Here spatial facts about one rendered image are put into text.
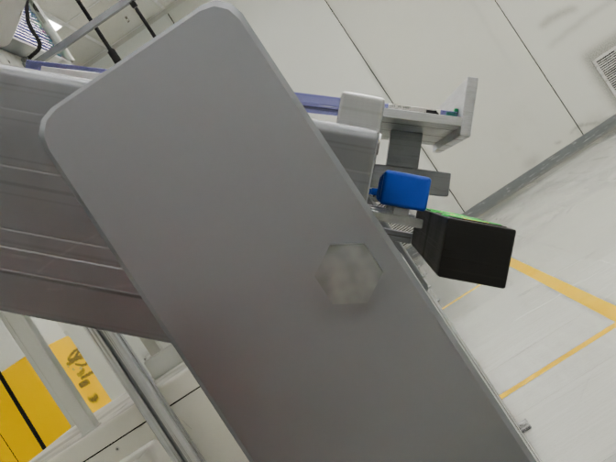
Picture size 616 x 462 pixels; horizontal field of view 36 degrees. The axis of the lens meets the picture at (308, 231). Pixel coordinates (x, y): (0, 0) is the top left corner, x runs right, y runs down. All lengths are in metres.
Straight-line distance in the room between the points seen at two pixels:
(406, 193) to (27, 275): 0.38
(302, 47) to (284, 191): 8.25
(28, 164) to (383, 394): 0.11
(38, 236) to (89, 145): 0.06
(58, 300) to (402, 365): 0.10
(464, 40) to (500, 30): 0.32
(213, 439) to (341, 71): 6.80
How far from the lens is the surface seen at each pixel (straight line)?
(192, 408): 1.76
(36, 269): 0.25
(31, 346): 1.83
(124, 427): 1.79
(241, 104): 0.20
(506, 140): 8.42
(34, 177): 0.25
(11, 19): 0.81
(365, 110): 0.26
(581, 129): 8.54
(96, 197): 0.20
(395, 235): 0.90
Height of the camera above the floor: 0.71
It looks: level
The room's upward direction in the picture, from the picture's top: 33 degrees counter-clockwise
